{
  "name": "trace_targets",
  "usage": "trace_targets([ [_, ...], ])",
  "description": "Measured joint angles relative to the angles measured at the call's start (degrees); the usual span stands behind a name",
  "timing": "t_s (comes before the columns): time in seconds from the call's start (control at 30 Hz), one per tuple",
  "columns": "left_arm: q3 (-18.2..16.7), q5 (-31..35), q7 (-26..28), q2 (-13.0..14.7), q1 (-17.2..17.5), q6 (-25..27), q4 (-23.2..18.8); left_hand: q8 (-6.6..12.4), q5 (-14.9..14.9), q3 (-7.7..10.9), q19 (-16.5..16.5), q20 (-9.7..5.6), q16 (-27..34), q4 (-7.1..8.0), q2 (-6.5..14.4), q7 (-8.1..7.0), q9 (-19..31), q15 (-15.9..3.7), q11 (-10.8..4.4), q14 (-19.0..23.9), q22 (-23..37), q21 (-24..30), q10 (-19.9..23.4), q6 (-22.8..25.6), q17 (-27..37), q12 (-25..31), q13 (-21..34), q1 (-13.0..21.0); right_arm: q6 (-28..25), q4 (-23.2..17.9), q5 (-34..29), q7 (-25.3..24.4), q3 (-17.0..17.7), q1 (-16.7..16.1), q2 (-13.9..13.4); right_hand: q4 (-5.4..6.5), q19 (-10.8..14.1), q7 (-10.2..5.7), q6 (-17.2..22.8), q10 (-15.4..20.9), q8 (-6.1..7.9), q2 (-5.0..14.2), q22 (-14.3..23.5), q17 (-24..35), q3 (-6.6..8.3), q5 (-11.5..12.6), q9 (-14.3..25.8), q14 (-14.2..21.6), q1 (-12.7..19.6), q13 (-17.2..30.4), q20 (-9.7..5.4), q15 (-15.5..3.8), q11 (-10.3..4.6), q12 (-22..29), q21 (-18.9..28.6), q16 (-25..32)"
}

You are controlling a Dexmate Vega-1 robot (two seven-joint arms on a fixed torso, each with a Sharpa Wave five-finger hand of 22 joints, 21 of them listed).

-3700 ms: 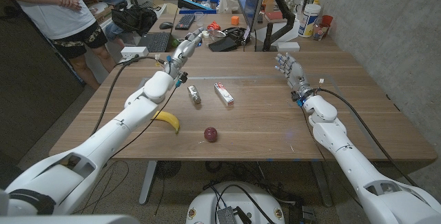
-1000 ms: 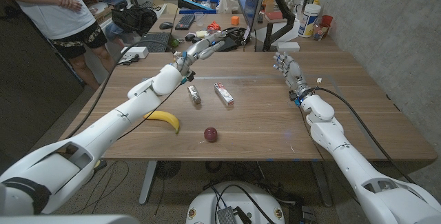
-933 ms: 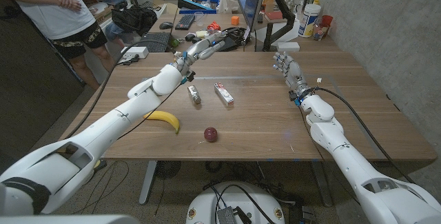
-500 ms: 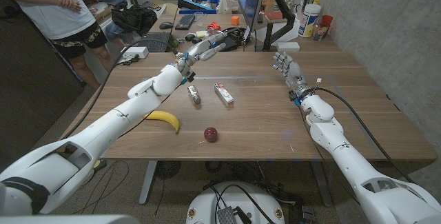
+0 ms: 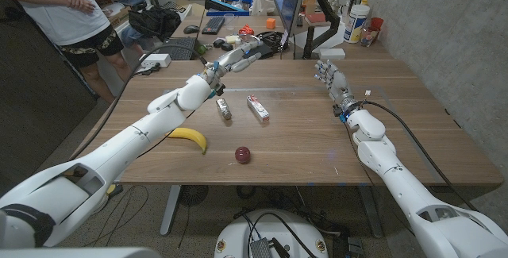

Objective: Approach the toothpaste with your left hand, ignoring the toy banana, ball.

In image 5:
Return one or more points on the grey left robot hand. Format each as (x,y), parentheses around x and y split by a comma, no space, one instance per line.
(232,60)

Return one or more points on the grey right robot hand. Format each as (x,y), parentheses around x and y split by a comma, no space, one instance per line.
(337,85)

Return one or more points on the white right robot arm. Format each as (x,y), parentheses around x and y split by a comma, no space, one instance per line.
(405,186)

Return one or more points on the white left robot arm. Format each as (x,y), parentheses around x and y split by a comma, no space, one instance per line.
(119,151)

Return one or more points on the small green ball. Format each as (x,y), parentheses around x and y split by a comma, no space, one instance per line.
(202,50)

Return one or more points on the white red toothpaste box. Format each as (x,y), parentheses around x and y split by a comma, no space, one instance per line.
(258,108)

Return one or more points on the yellow toy banana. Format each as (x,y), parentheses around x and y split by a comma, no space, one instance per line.
(190,134)

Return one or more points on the dark red ball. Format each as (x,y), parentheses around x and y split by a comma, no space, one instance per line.
(242,155)

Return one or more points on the small black case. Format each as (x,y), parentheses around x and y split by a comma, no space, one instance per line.
(218,43)
(227,47)

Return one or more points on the clear glass bowl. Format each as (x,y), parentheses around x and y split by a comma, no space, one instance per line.
(245,37)

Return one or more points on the flat white box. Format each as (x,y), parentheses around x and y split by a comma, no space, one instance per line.
(332,53)

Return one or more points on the orange red tool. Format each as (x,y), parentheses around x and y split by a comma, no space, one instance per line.
(246,30)

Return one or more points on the black tablet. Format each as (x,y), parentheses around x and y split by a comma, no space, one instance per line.
(266,50)

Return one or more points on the clear plastic cup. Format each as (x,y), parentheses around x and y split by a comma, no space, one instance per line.
(229,20)

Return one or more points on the black keyboard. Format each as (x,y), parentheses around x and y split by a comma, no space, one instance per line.
(213,25)

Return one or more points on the black headphones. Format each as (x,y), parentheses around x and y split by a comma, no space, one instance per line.
(273,39)

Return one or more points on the crumpled silver can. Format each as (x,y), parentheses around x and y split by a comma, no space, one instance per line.
(224,109)

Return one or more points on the black computer mouse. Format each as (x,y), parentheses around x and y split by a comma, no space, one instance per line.
(191,29)

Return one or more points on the blue storage bin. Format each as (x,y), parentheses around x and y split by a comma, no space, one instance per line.
(224,8)

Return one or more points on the orange cube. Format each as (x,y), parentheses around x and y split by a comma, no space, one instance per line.
(270,23)

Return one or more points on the black laptop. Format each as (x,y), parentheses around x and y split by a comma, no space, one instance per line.
(178,51)

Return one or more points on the clear glass with items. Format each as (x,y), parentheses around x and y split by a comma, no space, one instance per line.
(368,37)

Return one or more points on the white labelled canister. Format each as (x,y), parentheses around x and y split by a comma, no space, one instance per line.
(356,24)

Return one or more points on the white power strip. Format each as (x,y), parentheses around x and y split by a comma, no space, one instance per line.
(160,60)

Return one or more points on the red cup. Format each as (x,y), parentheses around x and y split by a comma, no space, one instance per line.
(377,23)

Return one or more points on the computer monitor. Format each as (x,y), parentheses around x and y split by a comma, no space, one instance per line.
(289,0)

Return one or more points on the black bag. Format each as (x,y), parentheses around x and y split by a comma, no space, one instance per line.
(155,21)

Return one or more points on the grey table leg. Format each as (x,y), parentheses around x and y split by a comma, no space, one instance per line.
(170,210)
(371,212)

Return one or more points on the black floor fan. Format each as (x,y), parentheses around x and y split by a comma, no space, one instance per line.
(193,194)

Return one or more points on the white yellow sneaker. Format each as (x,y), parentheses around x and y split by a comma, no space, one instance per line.
(113,190)

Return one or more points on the white robot torso base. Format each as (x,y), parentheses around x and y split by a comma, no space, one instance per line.
(238,238)

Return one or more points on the person in white shirt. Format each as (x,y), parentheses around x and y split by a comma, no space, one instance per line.
(59,12)

